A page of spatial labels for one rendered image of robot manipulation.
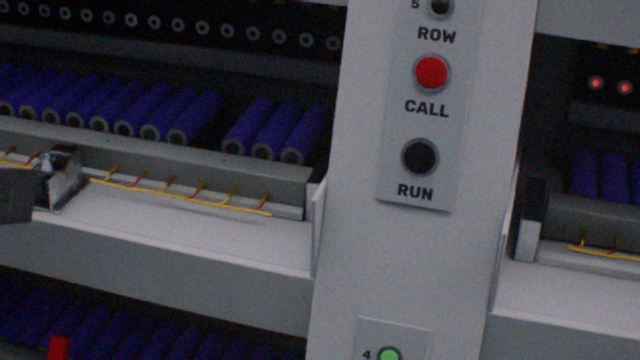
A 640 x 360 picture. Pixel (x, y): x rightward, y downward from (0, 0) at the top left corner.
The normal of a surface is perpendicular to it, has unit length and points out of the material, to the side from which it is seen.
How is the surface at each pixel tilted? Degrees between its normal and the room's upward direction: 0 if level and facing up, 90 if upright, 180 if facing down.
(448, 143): 90
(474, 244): 90
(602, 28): 109
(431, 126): 90
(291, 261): 19
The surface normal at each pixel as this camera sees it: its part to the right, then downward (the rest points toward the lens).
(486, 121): -0.25, 0.18
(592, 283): 0.03, -0.86
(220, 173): -0.28, 0.49
